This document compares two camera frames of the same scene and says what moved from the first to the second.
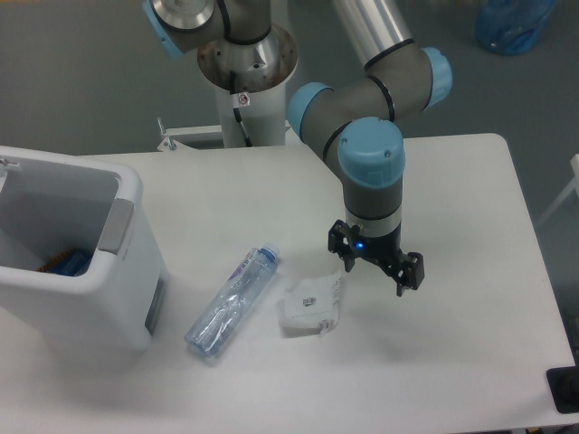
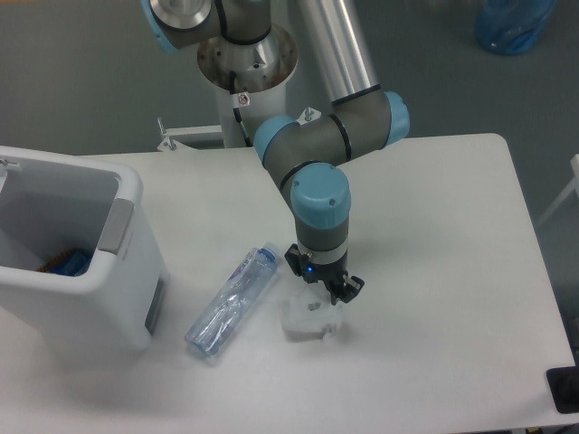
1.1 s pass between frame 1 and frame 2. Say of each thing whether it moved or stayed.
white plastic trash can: stayed
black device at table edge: stayed
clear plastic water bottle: stayed
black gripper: moved
